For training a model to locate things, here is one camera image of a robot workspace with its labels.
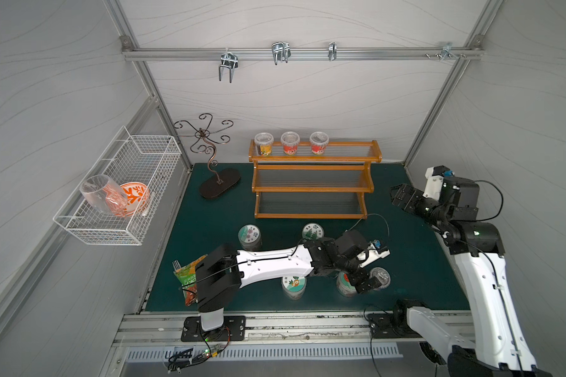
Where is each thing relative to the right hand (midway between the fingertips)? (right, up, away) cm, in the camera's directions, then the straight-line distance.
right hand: (404, 192), depth 68 cm
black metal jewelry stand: (-65, +17, +14) cm, 69 cm away
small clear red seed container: (-34, +18, +13) cm, 40 cm away
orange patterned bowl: (-78, -1, -2) cm, 78 cm away
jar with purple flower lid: (-49, -17, +17) cm, 55 cm away
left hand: (-8, -24, +1) cm, 26 cm away
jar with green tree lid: (-25, -15, +18) cm, 35 cm away
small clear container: (-24, +18, +14) cm, 33 cm away
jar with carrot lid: (-33, -31, +6) cm, 45 cm away
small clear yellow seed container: (-43, +17, +12) cm, 48 cm away
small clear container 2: (-2, -29, +10) cm, 31 cm away
